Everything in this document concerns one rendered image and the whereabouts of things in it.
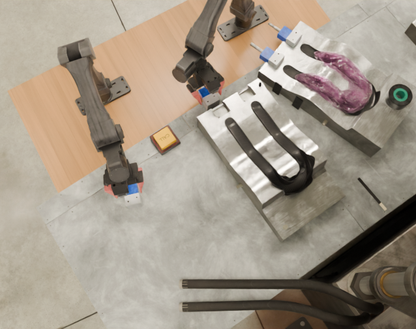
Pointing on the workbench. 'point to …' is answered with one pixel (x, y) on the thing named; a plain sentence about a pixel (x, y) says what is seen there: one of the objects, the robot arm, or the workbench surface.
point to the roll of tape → (399, 95)
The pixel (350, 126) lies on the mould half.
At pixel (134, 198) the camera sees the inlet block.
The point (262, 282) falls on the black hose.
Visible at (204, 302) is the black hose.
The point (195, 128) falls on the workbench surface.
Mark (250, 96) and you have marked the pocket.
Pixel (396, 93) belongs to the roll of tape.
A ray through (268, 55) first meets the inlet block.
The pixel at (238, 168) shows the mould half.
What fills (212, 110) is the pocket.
